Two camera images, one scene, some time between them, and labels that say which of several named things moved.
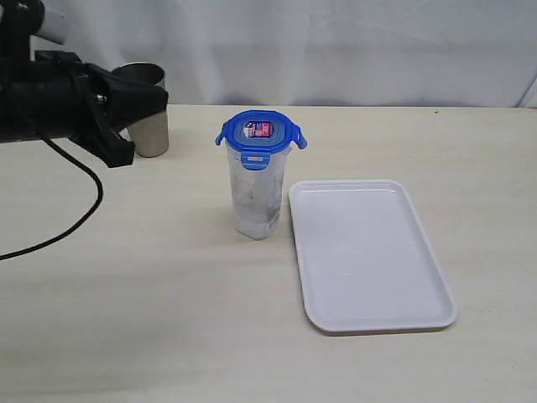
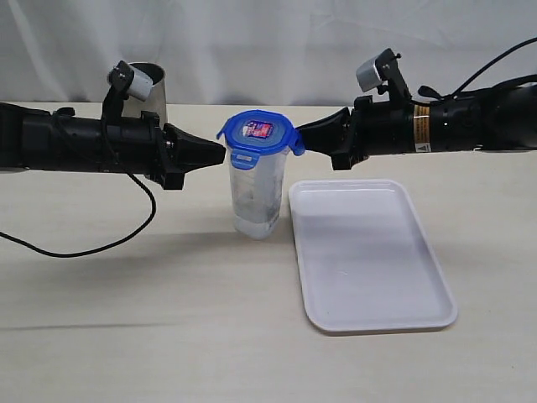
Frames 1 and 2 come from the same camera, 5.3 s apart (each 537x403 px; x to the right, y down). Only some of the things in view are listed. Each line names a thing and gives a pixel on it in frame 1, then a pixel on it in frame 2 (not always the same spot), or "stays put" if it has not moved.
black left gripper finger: [127, 101] to [185, 152]
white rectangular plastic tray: [366, 263] stays put
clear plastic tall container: [258, 194] stays put
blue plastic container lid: [255, 134] stays put
